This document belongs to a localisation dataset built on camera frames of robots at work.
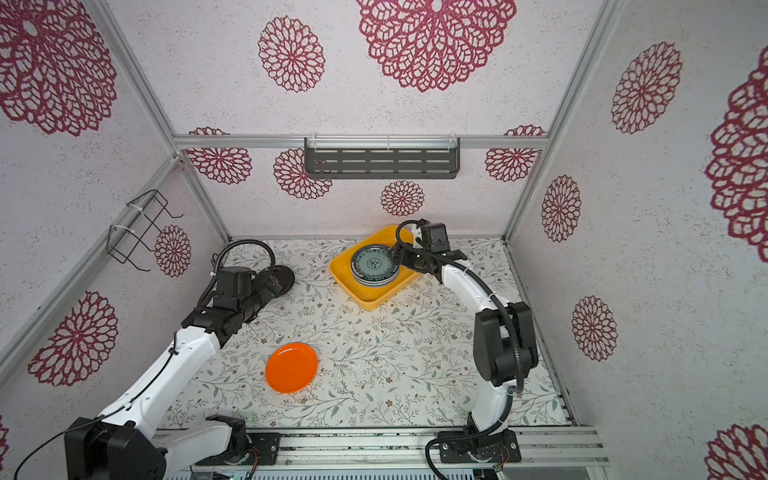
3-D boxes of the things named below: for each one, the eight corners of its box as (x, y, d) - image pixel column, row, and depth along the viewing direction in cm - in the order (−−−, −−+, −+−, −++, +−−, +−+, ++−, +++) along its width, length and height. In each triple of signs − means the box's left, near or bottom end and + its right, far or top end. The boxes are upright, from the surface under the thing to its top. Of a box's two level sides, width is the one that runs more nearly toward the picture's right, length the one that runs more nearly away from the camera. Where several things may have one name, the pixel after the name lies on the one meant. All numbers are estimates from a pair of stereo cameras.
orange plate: (262, 393, 84) (260, 391, 83) (274, 345, 94) (272, 342, 92) (313, 393, 84) (312, 391, 83) (320, 345, 94) (319, 342, 92)
